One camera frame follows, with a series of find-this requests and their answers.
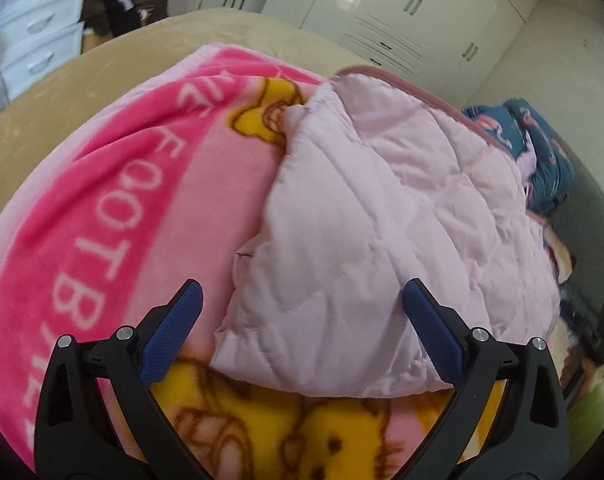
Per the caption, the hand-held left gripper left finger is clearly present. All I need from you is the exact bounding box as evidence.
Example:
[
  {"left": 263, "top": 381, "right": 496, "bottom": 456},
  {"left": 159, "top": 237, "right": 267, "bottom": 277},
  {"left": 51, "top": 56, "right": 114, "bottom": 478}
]
[{"left": 34, "top": 279, "right": 217, "bottom": 480}]

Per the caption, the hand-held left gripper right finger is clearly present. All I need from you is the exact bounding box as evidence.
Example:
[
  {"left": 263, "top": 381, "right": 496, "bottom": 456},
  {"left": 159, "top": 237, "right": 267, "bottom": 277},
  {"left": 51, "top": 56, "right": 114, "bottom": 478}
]
[{"left": 403, "top": 278, "right": 570, "bottom": 480}]

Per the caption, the light pink quilted blanket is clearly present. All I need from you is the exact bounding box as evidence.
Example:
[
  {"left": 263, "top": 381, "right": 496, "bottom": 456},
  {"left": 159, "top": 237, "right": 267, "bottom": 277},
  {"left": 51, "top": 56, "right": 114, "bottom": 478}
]
[{"left": 212, "top": 65, "right": 563, "bottom": 398}]

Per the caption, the pile of clothes and bag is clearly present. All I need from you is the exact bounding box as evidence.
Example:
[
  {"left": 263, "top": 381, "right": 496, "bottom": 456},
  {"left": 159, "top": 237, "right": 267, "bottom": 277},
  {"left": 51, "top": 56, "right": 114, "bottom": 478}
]
[{"left": 84, "top": 0, "right": 173, "bottom": 38}]

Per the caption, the grey padded headboard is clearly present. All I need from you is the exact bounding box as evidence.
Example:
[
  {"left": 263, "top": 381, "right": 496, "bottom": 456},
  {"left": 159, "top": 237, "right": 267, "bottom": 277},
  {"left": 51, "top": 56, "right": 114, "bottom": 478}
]
[{"left": 547, "top": 160, "right": 604, "bottom": 311}]

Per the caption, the pink cartoon bear blanket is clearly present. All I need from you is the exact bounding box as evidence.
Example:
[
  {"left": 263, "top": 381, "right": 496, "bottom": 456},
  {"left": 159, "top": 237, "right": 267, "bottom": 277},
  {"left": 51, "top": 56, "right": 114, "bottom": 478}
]
[{"left": 0, "top": 44, "right": 513, "bottom": 480}]

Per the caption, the blue flamingo pattern pillow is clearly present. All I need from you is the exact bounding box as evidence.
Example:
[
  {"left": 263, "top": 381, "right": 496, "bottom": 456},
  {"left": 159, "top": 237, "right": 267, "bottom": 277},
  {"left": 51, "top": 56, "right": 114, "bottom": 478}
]
[{"left": 462, "top": 97, "right": 578, "bottom": 216}]

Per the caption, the white wardrobe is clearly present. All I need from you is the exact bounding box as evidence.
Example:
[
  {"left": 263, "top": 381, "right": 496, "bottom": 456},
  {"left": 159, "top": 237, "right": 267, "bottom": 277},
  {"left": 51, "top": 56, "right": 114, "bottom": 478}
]
[{"left": 187, "top": 0, "right": 540, "bottom": 106}]

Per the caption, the white drawer chest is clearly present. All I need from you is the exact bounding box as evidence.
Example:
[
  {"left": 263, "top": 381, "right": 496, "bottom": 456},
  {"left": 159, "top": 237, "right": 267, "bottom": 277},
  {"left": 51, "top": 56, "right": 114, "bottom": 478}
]
[{"left": 0, "top": 0, "right": 92, "bottom": 103}]

